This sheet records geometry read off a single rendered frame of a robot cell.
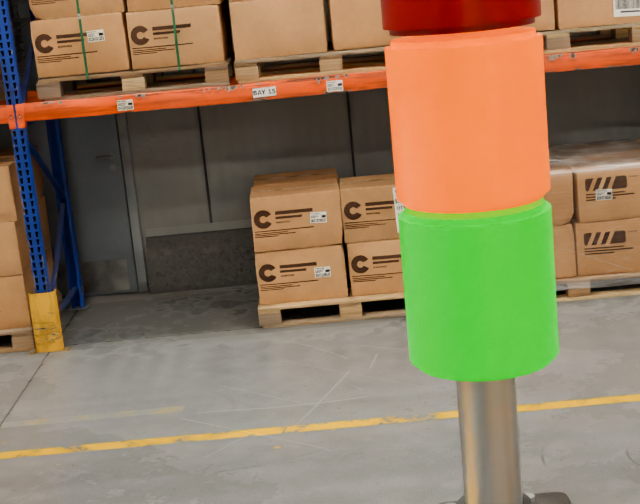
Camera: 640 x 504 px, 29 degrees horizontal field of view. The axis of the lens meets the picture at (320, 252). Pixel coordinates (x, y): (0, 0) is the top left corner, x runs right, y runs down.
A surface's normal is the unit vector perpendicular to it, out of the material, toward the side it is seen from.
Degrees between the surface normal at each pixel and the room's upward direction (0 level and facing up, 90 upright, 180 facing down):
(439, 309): 90
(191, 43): 92
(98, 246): 90
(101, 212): 90
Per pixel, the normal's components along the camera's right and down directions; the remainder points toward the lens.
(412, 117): -0.78, 0.21
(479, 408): -0.25, 0.24
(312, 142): 0.00, 0.22
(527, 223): 0.61, 0.12
